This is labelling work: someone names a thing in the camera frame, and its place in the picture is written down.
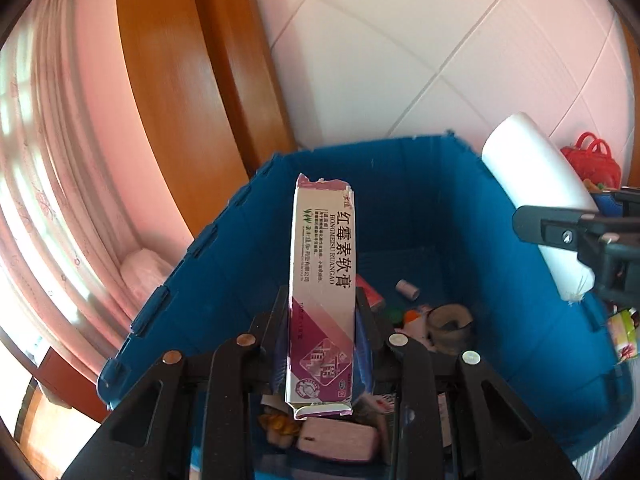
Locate red toy handbag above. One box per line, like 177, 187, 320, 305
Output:
560, 131, 622, 191

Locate colourful printed packet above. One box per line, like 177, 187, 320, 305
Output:
607, 307, 640, 363

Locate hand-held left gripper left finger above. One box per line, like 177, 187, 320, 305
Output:
62, 285, 293, 480

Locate small red box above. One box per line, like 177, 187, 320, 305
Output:
356, 275, 386, 311

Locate purple white medicine box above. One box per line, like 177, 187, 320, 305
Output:
284, 172, 358, 421

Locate grey tape roll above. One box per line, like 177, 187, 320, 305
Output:
427, 304, 475, 356

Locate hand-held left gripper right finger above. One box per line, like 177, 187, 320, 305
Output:
352, 286, 583, 480

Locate wooden door frame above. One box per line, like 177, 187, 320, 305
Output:
115, 0, 298, 241

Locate pale cloth bundle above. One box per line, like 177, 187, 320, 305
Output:
120, 247, 173, 311

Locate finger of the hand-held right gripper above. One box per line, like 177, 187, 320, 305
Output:
596, 187, 640, 218
512, 204, 608, 261

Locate wooden side cabinet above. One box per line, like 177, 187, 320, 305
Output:
0, 330, 108, 480

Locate pink curtain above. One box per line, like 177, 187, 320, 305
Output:
0, 0, 196, 411

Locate blue plastic bin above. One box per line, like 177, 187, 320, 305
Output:
97, 132, 633, 480

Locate pink rectangular eraser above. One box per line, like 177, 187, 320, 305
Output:
295, 417, 378, 463

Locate yellow orange toy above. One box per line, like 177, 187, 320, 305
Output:
257, 405, 301, 446

